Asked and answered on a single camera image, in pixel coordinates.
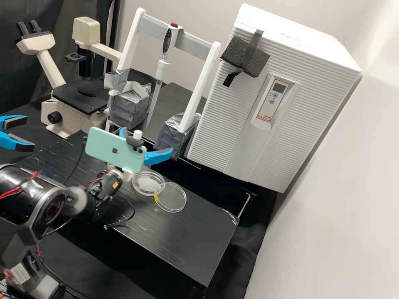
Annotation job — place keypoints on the white incubator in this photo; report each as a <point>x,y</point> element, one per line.
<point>321,102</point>

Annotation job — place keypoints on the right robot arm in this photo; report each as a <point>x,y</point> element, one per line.
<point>31,193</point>

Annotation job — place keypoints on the incubator door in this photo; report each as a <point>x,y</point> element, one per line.
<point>227,130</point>

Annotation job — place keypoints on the right wrist camera phone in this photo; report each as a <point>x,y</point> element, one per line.
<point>109,146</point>

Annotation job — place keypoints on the grey taped block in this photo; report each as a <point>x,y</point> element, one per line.
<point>170,134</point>
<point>129,104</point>

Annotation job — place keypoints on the pipette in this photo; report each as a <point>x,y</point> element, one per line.
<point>162,71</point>

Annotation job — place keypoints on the white pipette stand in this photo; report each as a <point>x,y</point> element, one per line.
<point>193,43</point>

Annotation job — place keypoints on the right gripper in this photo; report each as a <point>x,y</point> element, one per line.
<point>127,175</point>

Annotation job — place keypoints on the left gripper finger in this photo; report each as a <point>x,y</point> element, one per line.
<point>17,144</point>
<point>14,121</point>

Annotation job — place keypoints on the petri dish lid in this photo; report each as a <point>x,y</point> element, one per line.
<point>173,199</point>

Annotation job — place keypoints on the petri dish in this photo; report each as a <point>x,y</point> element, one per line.
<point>147,183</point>

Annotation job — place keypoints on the cream microscope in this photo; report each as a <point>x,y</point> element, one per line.
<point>68,102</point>

